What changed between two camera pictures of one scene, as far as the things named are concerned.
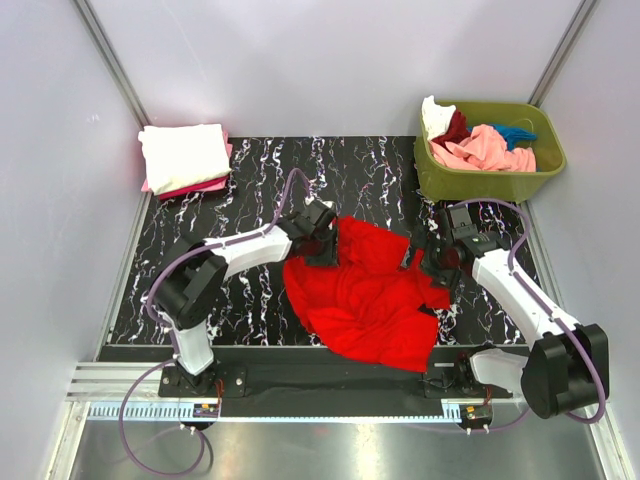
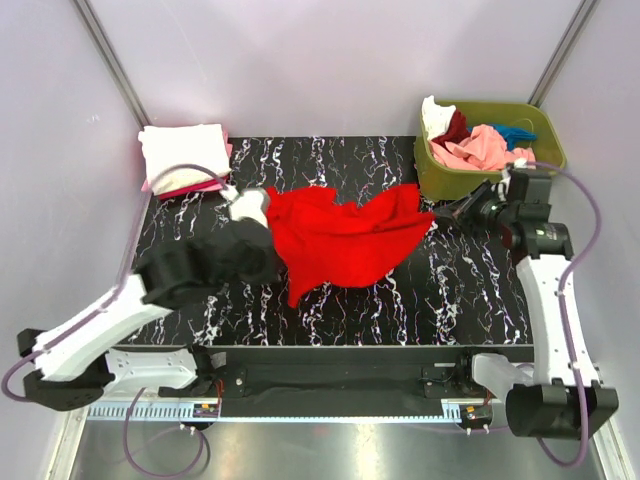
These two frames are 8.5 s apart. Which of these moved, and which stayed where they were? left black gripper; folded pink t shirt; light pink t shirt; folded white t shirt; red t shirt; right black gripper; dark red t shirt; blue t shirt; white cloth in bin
Moved: right black gripper; red t shirt; left black gripper
Stayed: blue t shirt; light pink t shirt; white cloth in bin; folded pink t shirt; dark red t shirt; folded white t shirt
